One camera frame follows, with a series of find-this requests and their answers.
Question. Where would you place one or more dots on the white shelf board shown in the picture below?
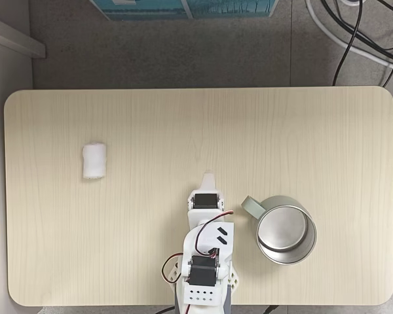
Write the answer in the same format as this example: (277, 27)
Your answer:
(16, 37)

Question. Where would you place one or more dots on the blue printed box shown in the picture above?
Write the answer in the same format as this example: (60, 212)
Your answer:
(144, 10)
(232, 8)

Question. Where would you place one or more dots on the white gauze dressing roll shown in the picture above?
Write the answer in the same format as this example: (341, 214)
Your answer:
(94, 161)

